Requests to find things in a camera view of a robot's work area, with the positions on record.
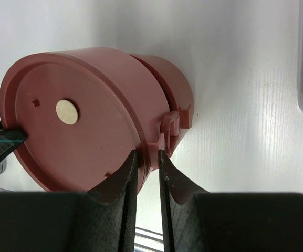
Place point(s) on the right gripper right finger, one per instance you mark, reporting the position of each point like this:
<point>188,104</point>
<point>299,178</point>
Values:
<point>194,219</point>

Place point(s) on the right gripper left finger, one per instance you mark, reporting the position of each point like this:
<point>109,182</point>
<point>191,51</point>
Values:
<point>101,219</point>

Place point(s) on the red steel bowl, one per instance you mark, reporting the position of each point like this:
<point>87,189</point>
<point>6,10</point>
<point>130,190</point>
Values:
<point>179,95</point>
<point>140,94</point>

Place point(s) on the red lid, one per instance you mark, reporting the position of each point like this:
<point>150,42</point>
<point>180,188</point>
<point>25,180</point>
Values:
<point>77,128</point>

